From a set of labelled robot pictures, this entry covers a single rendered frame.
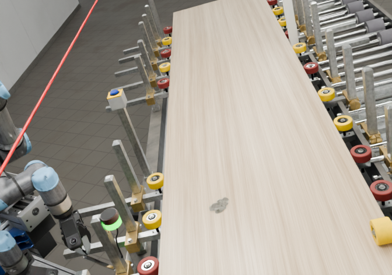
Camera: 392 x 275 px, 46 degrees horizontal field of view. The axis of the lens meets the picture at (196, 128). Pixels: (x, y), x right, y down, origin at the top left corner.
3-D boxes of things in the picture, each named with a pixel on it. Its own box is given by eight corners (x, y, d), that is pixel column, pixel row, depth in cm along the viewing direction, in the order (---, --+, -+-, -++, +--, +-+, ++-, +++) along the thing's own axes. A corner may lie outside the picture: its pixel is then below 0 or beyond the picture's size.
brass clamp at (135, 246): (126, 254, 188) (122, 245, 185) (130, 231, 199) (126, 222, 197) (141, 251, 187) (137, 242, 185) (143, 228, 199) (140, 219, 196)
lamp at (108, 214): (121, 264, 164) (98, 221, 153) (122, 253, 169) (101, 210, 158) (136, 261, 163) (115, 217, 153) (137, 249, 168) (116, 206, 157)
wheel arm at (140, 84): (112, 95, 321) (110, 90, 319) (112, 94, 324) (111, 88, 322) (172, 80, 316) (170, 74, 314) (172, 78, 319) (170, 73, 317)
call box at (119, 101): (112, 112, 218) (106, 98, 214) (114, 105, 224) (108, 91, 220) (126, 108, 217) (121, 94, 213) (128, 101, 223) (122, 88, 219)
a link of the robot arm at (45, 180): (48, 161, 150) (56, 171, 143) (62, 186, 155) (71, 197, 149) (25, 173, 147) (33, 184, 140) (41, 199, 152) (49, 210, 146)
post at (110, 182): (143, 264, 201) (102, 180, 177) (143, 258, 204) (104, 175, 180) (150, 263, 201) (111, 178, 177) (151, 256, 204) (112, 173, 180)
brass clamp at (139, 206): (132, 212, 209) (129, 204, 207) (135, 194, 221) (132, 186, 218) (146, 210, 209) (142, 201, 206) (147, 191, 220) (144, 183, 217)
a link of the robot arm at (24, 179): (9, 171, 155) (18, 183, 146) (39, 154, 159) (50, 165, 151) (20, 189, 159) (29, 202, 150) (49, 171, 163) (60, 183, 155)
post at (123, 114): (145, 181, 241) (114, 109, 218) (146, 175, 245) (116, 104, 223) (153, 179, 241) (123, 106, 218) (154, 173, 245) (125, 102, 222)
